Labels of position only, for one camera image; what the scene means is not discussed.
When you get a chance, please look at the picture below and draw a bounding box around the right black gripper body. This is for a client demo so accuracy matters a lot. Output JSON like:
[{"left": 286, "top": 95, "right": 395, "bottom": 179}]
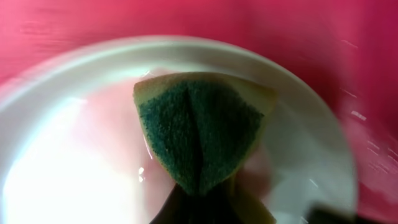
[{"left": 304, "top": 205, "right": 383, "bottom": 224}]

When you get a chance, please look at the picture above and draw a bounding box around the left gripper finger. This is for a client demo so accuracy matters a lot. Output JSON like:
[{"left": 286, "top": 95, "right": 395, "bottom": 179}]
[{"left": 150, "top": 185, "right": 239, "bottom": 224}]

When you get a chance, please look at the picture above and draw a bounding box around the green yellow sponge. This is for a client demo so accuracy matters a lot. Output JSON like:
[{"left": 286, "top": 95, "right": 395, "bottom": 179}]
[{"left": 133, "top": 72, "right": 277, "bottom": 223}]

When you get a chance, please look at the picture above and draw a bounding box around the white stained plate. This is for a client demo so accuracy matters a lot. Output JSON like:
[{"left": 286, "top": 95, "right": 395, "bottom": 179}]
[{"left": 1, "top": 36, "right": 358, "bottom": 223}]

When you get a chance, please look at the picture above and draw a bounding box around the red plastic tray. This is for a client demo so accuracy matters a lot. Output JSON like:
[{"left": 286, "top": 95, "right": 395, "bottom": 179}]
[{"left": 1, "top": 0, "right": 397, "bottom": 222}]

